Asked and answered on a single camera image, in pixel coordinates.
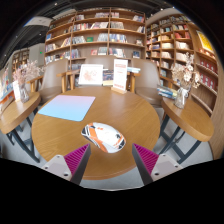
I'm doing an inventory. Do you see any white hanging ceiling sign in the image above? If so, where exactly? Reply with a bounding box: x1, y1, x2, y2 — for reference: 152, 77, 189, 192
23, 15, 54, 28

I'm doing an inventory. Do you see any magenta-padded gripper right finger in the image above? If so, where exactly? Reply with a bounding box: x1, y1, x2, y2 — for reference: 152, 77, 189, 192
131, 143, 184, 186

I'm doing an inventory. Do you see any white card with red drawing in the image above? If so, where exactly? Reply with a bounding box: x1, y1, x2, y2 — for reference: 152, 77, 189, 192
77, 63, 104, 86

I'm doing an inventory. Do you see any distant wooden bookshelf unit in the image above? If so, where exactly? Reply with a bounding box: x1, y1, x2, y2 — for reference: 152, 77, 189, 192
11, 48, 30, 73

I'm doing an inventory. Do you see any teal book stack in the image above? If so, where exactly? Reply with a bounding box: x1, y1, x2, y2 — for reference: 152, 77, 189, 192
127, 66, 142, 74

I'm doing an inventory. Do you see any low colourful book display stand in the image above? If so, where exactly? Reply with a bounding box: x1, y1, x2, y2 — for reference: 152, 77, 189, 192
0, 64, 16, 113

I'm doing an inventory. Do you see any blue pink gradient mouse pad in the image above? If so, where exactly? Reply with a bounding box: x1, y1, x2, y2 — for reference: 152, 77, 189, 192
37, 94, 97, 122

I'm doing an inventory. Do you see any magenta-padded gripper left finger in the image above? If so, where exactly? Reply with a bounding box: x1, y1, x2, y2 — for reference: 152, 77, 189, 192
41, 143, 92, 186

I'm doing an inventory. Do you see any white red sign wooden base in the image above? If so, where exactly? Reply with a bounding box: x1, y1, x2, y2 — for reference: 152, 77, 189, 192
110, 58, 129, 95

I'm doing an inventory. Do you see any glass vase with dried flowers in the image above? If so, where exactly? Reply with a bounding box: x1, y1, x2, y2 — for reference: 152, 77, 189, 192
171, 52, 202, 110
12, 59, 44, 104

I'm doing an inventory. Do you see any tall wooden bookshelf with poster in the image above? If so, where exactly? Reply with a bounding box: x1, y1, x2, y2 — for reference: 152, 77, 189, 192
145, 13, 219, 116

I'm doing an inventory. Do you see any wide wooden bookshelf unit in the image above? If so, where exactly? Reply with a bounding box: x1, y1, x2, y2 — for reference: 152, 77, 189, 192
43, 7, 147, 66

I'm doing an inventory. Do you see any white orange patterned computer mouse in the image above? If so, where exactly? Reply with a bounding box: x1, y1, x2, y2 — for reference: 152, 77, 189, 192
80, 122, 127, 154

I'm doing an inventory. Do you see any small white table card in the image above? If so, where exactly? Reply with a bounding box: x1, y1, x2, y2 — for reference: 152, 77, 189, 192
12, 80, 22, 102

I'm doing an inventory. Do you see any dark cover book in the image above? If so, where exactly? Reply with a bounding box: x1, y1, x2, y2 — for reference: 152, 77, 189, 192
102, 69, 115, 87

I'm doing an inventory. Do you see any oval wooden side table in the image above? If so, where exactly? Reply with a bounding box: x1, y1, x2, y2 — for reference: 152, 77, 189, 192
159, 96, 215, 164
0, 91, 42, 164

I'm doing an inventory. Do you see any stack of colourful books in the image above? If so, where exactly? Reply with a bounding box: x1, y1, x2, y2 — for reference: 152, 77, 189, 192
156, 84, 178, 100

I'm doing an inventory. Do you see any brown leather armchair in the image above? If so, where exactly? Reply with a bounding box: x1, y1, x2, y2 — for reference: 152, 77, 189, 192
131, 58, 164, 108
57, 54, 141, 94
38, 59, 69, 104

